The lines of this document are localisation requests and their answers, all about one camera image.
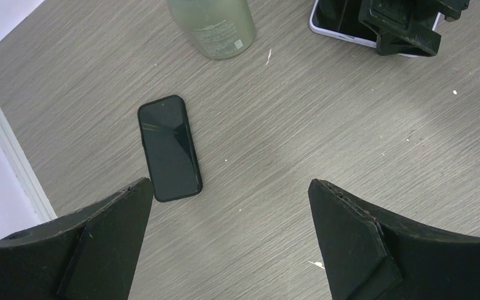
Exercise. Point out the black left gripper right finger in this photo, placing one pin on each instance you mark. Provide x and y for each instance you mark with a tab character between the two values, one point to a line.
372	253

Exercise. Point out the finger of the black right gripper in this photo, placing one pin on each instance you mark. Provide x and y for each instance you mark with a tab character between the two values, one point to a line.
401	27
450	9

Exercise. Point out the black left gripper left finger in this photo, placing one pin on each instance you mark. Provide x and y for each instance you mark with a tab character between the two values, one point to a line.
91	253

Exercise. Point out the phone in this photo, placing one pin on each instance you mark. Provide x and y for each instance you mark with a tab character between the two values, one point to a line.
169	149
332	19

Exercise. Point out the phone in black case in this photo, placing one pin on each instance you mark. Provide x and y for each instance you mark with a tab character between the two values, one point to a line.
169	149

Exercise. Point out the green soap pump bottle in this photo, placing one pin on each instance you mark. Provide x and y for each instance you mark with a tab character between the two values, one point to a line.
219	29

